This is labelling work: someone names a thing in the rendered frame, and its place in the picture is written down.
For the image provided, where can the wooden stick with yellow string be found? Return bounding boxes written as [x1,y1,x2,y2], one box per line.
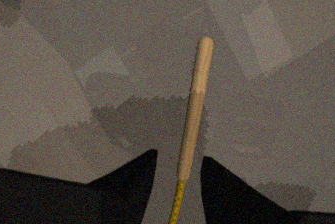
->
[168,37,214,224]

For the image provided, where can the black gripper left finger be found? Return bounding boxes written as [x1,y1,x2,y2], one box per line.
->
[0,149,158,224]

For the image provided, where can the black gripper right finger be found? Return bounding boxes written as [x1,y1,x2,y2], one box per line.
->
[200,156,335,224]

